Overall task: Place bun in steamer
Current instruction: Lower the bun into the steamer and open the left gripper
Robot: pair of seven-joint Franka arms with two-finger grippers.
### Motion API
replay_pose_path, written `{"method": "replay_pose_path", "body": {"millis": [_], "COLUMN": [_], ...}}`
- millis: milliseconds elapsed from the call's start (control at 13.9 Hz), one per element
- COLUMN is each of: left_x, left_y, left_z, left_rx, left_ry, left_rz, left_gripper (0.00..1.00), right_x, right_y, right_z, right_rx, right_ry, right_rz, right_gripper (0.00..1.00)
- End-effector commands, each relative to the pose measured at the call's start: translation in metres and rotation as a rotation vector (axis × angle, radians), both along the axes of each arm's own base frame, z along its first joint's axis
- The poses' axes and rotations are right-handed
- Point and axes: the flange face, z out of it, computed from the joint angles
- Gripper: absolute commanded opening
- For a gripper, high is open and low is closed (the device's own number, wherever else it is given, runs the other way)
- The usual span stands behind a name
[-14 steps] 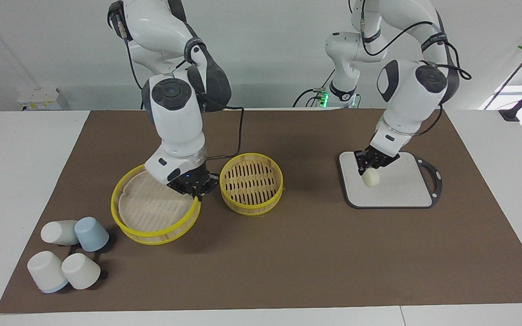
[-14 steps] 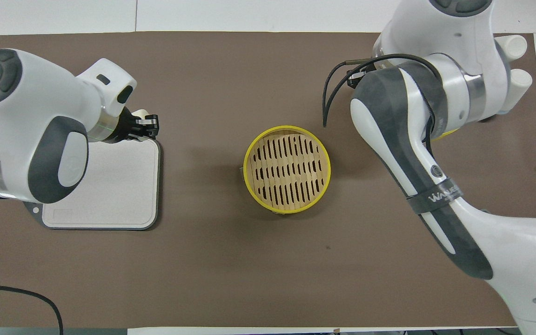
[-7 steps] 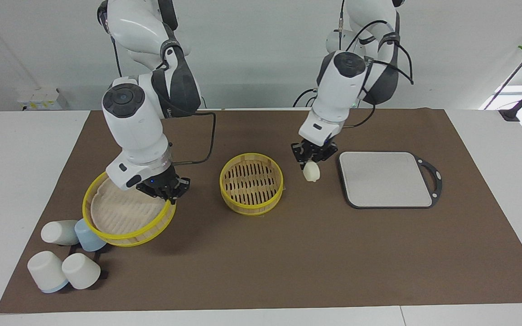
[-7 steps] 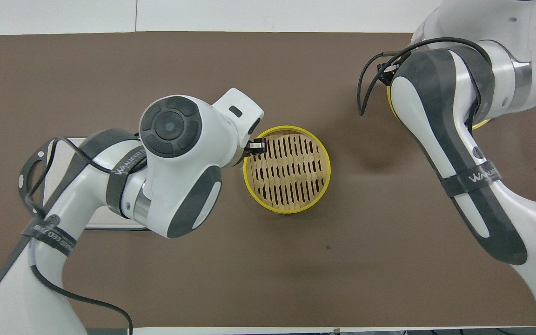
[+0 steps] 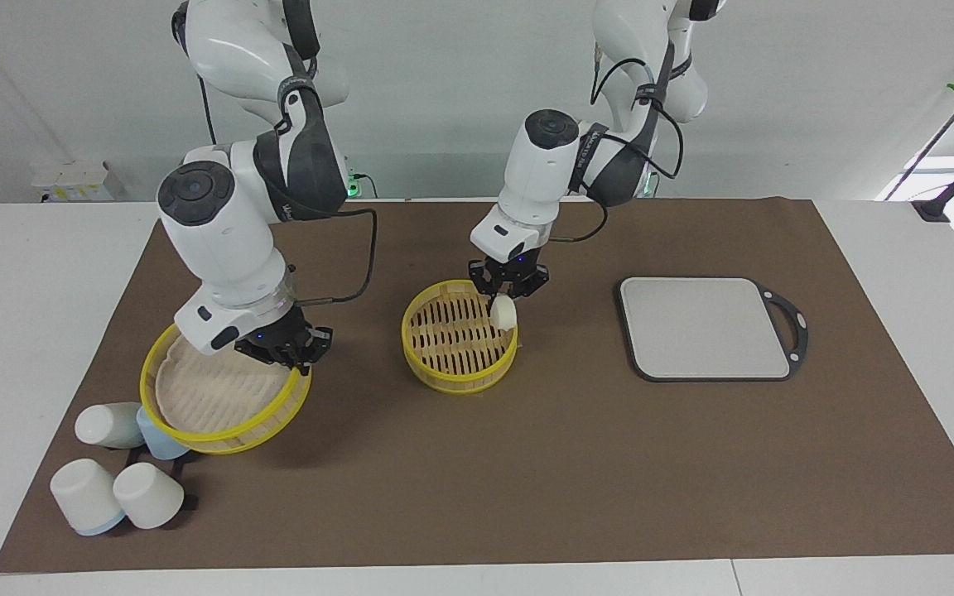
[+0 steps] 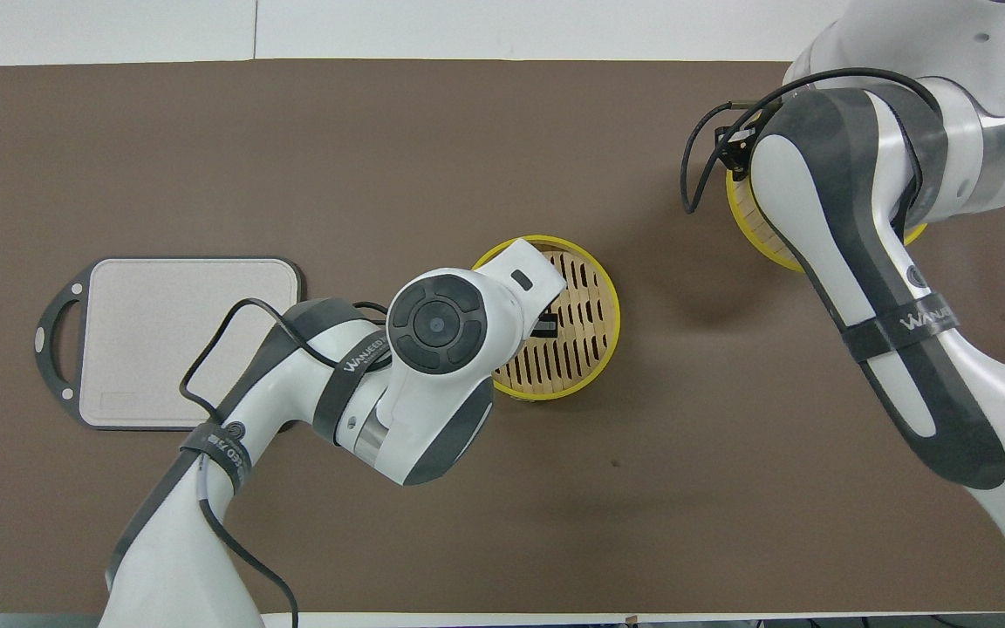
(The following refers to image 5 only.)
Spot white cup blue rim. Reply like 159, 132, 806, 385
50, 459, 127, 536
75, 402, 145, 449

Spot light blue cup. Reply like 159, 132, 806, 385
136, 406, 193, 461

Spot white box yellow labels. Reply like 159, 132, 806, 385
30, 161, 126, 204

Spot cream cup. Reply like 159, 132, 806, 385
113, 462, 186, 531

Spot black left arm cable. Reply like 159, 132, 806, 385
547, 37, 685, 244

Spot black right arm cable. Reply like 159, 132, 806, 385
291, 207, 378, 304

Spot thin grey pole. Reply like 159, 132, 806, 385
883, 108, 954, 201

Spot brown table mat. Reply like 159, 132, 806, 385
0, 197, 954, 574

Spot yellow rimmed steamer lid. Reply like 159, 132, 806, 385
139, 321, 313, 455

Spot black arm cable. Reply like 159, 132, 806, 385
547, 37, 685, 244
291, 207, 378, 304

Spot grey cutting board black rim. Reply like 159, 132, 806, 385
616, 276, 809, 383

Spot yellow bamboo steamer basket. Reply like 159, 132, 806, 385
401, 279, 519, 394

